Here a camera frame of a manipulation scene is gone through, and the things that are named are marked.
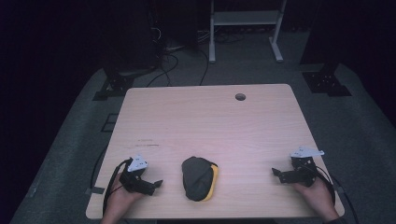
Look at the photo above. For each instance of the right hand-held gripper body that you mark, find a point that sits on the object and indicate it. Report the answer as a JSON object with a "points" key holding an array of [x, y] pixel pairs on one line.
{"points": [[303, 171]]}

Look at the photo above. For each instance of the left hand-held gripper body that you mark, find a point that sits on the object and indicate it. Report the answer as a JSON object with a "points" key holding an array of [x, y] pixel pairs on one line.
{"points": [[134, 182]]}

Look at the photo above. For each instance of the yellow and dark grey cloth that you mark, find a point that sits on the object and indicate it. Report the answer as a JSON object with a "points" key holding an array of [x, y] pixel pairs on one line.
{"points": [[197, 179]]}

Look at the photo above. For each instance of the person's left hand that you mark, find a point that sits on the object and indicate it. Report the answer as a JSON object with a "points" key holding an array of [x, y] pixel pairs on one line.
{"points": [[120, 200]]}

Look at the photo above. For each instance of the person's right hand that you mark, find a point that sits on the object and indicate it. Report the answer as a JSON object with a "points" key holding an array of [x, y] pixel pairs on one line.
{"points": [[317, 199]]}

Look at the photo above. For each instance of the grey tape strip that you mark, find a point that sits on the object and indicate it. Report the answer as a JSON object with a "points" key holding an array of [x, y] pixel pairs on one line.
{"points": [[96, 190]]}

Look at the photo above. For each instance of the black stand base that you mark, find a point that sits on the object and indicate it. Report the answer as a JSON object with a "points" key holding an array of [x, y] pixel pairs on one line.
{"points": [[116, 85], [325, 82]]}

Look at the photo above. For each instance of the white metal stand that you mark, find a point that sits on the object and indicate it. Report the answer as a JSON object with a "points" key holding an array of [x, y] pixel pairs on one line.
{"points": [[246, 17]]}

